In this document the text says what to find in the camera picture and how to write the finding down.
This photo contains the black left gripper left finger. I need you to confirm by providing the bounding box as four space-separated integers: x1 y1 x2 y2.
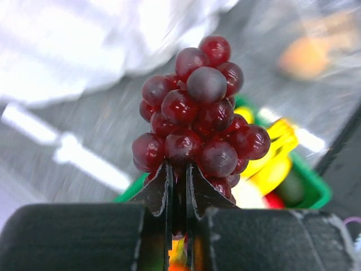
1 162 173 270

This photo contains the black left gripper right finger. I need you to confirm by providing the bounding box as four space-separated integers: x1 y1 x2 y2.
186 164 355 270

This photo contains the purple grape bunch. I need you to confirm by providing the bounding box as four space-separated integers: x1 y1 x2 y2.
132 36 271 200

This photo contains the orange peach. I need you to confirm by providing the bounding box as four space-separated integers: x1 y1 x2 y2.
277 37 331 80

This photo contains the clear dotted zip top bag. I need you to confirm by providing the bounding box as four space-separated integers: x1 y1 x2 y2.
246 1 360 86

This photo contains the green plastic basket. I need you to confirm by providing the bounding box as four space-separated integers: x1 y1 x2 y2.
113 95 332 209

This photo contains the orange fruit in basket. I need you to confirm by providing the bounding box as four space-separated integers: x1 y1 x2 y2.
168 239 189 271

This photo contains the red tomato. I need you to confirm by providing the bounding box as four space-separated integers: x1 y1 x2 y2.
264 192 285 209

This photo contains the yellow banana bunch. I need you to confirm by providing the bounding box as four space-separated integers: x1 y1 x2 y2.
240 117 299 196

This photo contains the dark green avocado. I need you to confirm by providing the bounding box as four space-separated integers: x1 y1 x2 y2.
275 169 305 207

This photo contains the white hanging shirt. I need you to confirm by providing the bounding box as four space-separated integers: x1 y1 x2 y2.
1 1 236 107

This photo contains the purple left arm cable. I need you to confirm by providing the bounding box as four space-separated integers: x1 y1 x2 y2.
342 216 361 229

